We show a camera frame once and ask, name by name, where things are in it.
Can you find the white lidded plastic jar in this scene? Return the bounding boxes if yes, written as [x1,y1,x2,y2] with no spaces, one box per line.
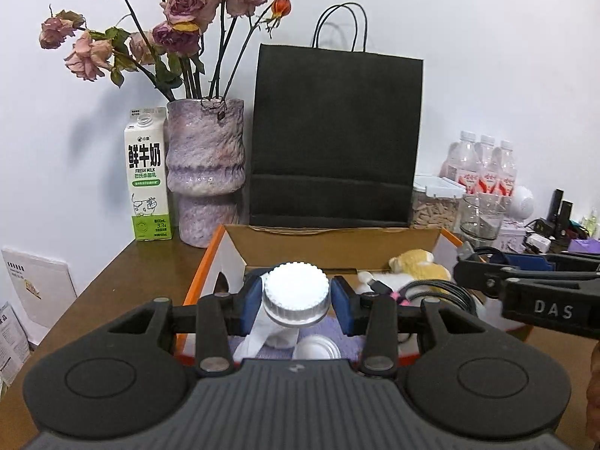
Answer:
[261,262,330,328]

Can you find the white floral tin box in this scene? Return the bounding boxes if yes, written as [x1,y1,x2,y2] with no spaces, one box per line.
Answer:
[492,222,527,253]

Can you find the small white mouse toy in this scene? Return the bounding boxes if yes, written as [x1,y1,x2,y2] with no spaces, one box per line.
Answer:
[356,271,414,306]

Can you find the purple towel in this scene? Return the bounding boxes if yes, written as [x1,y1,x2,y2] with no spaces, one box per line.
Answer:
[229,317,364,362]

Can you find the empty clear glass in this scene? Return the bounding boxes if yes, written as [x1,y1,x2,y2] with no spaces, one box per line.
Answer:
[457,193,507,247]

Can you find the red orange cardboard box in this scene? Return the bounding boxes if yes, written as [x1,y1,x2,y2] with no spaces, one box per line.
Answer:
[179,222,531,371]

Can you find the yellow white plush toy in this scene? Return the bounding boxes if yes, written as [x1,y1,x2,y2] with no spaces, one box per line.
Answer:
[388,249,452,281]

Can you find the white round speaker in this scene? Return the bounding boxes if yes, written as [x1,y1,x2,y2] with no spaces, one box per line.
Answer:
[507,185,535,222]

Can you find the small white round lid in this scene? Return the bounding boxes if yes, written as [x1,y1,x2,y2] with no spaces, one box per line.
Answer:
[292,334,342,360]

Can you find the clear container with pellets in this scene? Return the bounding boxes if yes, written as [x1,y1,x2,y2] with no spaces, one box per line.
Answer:
[411,174,466,231]

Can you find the middle water bottle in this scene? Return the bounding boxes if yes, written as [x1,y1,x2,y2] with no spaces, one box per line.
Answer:
[475,134,497,194]

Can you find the water bottle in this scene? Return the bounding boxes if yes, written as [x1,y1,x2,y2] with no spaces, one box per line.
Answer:
[494,140,517,197]
[475,134,497,194]
[440,131,479,188]

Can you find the right water bottle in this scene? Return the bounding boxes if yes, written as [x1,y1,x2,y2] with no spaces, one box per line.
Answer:
[494,140,517,197]

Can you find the left water bottle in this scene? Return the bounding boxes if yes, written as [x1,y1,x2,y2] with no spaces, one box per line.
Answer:
[440,131,479,188]

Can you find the purple ceramic vase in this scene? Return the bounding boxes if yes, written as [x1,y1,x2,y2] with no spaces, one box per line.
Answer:
[167,99,246,248]

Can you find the black paper shopping bag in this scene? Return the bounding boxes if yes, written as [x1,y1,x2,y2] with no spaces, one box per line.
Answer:
[248,1,424,230]

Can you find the white green milk carton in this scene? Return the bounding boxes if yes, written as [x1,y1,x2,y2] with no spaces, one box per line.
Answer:
[124,107,172,241]

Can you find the blue white leaflets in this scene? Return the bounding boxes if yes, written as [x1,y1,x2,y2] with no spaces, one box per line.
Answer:
[0,303,30,386]

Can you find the dried pink rose bouquet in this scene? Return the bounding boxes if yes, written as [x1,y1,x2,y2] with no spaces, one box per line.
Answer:
[39,0,292,102]

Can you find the black coiled cable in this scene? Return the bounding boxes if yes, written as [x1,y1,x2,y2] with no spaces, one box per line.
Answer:
[369,278,484,313]

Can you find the white charger with cables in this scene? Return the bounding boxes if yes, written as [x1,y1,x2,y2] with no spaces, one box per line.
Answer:
[524,218,578,254]

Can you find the white booklet against wall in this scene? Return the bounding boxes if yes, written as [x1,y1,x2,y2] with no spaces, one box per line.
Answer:
[2,248,77,345]

